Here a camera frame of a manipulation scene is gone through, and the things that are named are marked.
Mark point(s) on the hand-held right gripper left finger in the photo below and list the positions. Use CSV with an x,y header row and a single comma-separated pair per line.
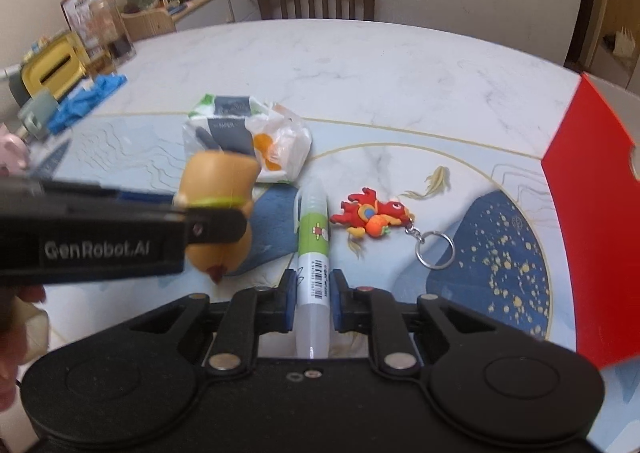
x,y
289,300

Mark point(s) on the white carrier bag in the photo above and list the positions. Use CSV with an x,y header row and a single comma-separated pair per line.
x,y
623,43

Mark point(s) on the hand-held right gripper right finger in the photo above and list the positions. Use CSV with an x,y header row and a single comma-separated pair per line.
x,y
337,300

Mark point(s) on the blue gloves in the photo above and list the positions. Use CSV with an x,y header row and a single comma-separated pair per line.
x,y
85,100

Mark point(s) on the red and white cardboard box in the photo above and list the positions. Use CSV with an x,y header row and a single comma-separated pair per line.
x,y
590,208

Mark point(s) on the person's left hand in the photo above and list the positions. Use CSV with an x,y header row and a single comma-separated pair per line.
x,y
30,333

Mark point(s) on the pink toy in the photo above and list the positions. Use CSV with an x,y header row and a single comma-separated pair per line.
x,y
12,150

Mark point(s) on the green and white marker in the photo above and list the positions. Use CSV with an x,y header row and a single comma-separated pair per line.
x,y
312,233

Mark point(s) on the yellow tissue box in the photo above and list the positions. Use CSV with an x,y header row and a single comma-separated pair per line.
x,y
52,68

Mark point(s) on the clear glass jar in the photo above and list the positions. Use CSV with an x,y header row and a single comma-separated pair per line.
x,y
110,33

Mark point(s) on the grey-green cup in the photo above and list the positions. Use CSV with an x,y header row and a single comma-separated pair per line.
x,y
36,115

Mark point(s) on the white tissue packet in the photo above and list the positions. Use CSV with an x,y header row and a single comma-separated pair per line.
x,y
225,128

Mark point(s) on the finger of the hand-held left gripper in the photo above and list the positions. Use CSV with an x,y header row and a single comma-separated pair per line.
x,y
220,225
145,197

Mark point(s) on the white orange printed packet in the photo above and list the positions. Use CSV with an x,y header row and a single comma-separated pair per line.
x,y
280,143

